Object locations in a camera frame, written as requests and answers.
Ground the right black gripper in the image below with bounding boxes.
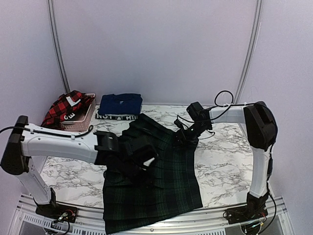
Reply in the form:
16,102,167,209
173,121,211,146

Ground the green plaid skirt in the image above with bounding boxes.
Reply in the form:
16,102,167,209
103,114,203,235

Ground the red black plaid shirt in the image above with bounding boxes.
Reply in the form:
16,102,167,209
41,90,94,130

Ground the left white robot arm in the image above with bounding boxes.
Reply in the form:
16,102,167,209
0,116,158,218

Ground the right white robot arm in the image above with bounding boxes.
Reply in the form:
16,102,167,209
174,101,278,223

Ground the folded blue t-shirt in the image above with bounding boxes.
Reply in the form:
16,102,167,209
98,94,143,115

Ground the pink plastic basket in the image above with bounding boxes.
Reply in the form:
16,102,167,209
60,94,96,132

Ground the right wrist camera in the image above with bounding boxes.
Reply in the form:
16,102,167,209
186,102,203,121

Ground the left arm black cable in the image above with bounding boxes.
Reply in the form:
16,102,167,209
0,124,95,138

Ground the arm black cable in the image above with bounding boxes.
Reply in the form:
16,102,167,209
207,90,237,122
0,124,95,138

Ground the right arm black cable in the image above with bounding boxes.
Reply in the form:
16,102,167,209
207,90,237,122

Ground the aluminium front table rail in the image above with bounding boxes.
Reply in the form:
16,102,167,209
8,194,295,235

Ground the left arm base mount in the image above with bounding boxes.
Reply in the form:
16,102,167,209
35,204,78,223

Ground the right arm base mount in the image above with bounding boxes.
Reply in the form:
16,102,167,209
223,206,268,224

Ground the right aluminium frame post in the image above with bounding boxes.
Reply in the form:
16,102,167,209
234,0,263,104

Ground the aluminium frame post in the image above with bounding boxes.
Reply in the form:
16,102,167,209
46,0,70,93
234,0,263,104

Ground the left aluminium frame post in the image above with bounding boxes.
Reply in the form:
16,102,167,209
46,0,70,93

